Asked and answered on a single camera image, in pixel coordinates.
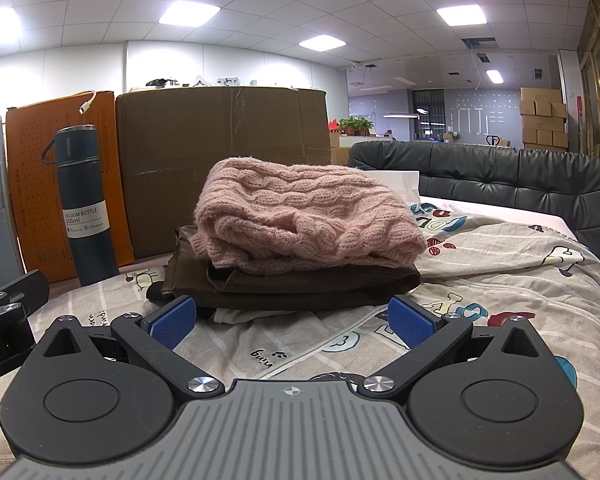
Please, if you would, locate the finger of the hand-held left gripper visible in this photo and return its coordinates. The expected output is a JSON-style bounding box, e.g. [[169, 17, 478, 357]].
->
[[0, 270, 50, 321]]

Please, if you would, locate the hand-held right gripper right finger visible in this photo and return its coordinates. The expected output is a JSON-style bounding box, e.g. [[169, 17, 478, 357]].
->
[[357, 295, 553, 398]]

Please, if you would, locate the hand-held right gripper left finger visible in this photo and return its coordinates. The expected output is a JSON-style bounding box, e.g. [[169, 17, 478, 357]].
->
[[35, 296, 226, 400]]

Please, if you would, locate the brown leather jacket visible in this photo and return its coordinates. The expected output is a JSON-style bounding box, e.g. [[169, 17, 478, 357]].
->
[[147, 225, 423, 321]]

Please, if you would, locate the pink knit sweater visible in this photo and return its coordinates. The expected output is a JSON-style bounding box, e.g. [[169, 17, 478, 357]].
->
[[194, 156, 428, 276]]

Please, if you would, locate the dark blue vacuum bottle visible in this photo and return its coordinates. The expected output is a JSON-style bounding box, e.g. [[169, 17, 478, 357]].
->
[[41, 125, 121, 287]]

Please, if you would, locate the orange cardboard box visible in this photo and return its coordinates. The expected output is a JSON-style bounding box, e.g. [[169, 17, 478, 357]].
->
[[5, 91, 136, 283]]

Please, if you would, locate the brown cardboard box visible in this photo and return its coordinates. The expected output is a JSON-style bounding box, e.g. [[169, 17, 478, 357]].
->
[[115, 86, 333, 261]]

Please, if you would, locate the black leather sofa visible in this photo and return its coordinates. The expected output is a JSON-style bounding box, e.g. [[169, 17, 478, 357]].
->
[[347, 140, 600, 273]]

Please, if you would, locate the green potted plant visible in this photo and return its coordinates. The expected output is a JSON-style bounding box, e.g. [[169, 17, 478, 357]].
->
[[337, 116, 375, 137]]

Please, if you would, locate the stack of cardboard boxes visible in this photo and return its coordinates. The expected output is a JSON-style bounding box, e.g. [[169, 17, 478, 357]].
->
[[519, 86, 570, 150]]

